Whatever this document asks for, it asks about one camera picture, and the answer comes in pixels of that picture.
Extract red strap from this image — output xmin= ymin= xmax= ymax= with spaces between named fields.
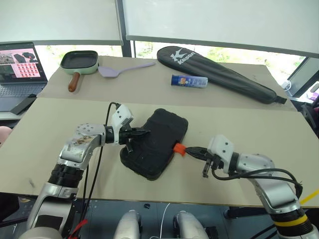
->
xmin=69 ymin=218 xmax=88 ymax=239

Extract purple spatula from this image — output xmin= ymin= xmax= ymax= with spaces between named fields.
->
xmin=97 ymin=62 xmax=156 ymax=79

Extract open laptop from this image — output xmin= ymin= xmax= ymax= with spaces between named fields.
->
xmin=0 ymin=41 xmax=49 ymax=113

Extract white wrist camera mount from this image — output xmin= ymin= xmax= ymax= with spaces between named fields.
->
xmin=110 ymin=104 xmax=135 ymax=133
xmin=207 ymin=134 xmax=235 ymax=175

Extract black racket bag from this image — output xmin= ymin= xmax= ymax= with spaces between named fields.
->
xmin=157 ymin=45 xmax=288 ymax=106

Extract blue white tube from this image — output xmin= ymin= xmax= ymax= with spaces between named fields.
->
xmin=170 ymin=74 xmax=209 ymax=88

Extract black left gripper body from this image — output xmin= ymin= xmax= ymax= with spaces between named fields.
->
xmin=119 ymin=121 xmax=136 ymax=153

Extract dark monitor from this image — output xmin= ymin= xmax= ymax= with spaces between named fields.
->
xmin=286 ymin=56 xmax=319 ymax=99

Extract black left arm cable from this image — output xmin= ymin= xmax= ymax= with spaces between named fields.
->
xmin=59 ymin=101 xmax=122 ymax=239

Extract pink rounded object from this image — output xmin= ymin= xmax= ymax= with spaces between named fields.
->
xmin=0 ymin=125 xmax=12 ymax=146

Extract yellow strip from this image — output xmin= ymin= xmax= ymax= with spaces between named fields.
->
xmin=300 ymin=188 xmax=319 ymax=204

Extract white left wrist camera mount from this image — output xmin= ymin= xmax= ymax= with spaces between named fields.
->
xmin=110 ymin=104 xmax=135 ymax=133

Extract thin white cable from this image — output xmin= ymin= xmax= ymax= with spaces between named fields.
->
xmin=160 ymin=202 xmax=173 ymax=239

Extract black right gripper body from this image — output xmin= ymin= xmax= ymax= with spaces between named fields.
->
xmin=202 ymin=152 xmax=224 ymax=178

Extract black table frame bracket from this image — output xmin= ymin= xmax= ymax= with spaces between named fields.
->
xmin=223 ymin=205 xmax=265 ymax=220

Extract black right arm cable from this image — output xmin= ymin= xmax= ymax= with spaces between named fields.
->
xmin=211 ymin=164 xmax=305 ymax=203

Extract grey window frame post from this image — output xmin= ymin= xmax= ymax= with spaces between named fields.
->
xmin=115 ymin=0 xmax=137 ymax=59

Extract silver rounded robot leg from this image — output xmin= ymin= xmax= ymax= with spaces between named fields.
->
xmin=172 ymin=211 xmax=209 ymax=239
xmin=113 ymin=210 xmax=143 ymax=239

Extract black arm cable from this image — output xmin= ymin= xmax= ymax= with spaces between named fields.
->
xmin=59 ymin=101 xmax=122 ymax=239
xmin=211 ymin=164 xmax=305 ymax=203

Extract flat black device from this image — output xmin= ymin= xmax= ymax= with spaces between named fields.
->
xmin=10 ymin=94 xmax=38 ymax=116

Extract green square frying pan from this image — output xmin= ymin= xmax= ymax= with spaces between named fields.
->
xmin=60 ymin=50 xmax=99 ymax=93

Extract black office chair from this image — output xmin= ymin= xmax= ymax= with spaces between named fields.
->
xmin=300 ymin=94 xmax=319 ymax=140

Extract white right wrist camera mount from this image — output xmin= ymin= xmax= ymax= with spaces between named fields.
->
xmin=207 ymin=134 xmax=235 ymax=175

